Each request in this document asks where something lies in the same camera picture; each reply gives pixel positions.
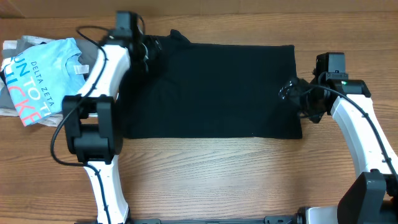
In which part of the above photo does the black t-shirt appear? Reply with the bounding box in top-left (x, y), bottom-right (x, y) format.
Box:
top-left (118, 30), bottom-right (302, 139)

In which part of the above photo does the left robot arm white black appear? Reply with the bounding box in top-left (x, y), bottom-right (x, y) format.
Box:
top-left (59, 29), bottom-right (149, 223)

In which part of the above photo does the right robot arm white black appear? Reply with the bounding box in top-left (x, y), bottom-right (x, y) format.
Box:
top-left (279, 78), bottom-right (397, 224)

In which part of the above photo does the grey folded t-shirt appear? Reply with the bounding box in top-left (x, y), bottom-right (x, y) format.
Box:
top-left (1, 35), bottom-right (98, 110)

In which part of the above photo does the light blue printed t-shirt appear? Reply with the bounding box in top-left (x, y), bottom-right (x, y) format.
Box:
top-left (2, 38), bottom-right (86, 126)

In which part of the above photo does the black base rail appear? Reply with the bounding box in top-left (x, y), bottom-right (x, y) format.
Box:
top-left (131, 215), bottom-right (302, 224)

